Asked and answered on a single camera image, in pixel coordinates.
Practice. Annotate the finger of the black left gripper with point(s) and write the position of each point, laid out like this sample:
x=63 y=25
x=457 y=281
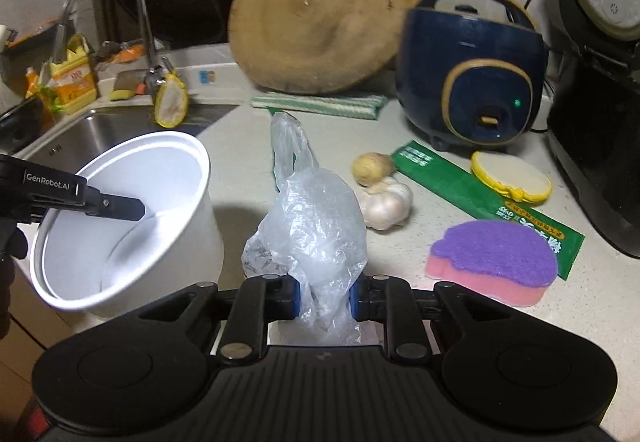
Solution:
x=110 y=206

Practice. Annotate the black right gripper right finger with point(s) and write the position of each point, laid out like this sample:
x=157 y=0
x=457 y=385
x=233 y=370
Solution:
x=389 y=301

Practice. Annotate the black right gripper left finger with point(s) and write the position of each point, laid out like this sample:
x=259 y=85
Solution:
x=259 y=301

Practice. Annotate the white round plastic bowl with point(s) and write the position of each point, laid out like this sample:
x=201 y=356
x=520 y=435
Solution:
x=108 y=266

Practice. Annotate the clear plastic bag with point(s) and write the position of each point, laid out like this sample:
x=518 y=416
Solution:
x=315 y=233

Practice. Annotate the purple pink sponge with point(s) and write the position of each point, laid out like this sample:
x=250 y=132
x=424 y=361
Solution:
x=497 y=259

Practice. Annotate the green snack wrapper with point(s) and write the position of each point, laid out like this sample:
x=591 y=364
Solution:
x=467 y=193

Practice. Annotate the chrome kitchen faucet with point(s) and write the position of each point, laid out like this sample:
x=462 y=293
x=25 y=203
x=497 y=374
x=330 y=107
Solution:
x=108 y=10

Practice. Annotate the stainless steel sink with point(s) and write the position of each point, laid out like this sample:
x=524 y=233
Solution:
x=71 y=145

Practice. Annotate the garlic bulb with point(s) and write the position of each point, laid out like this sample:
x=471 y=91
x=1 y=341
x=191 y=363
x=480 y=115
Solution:
x=385 y=204

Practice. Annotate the yellow green sponge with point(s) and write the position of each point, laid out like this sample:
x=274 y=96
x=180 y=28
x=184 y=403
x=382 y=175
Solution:
x=121 y=95

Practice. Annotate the yellow detergent bag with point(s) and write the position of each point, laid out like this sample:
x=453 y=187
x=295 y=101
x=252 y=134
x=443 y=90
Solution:
x=72 y=79

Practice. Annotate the yellow rimmed sink strainer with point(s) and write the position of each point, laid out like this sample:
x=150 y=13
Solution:
x=171 y=102

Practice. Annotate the yellow round scrubber pad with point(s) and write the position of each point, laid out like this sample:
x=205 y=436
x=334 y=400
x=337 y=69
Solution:
x=511 y=177

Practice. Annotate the green white striped cloth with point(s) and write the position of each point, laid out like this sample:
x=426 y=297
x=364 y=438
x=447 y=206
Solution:
x=359 y=105

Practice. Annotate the large black rice cooker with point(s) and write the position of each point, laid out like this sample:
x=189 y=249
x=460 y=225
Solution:
x=594 y=120

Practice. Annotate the round wooden cutting board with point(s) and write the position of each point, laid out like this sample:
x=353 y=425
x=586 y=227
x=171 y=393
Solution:
x=314 y=46

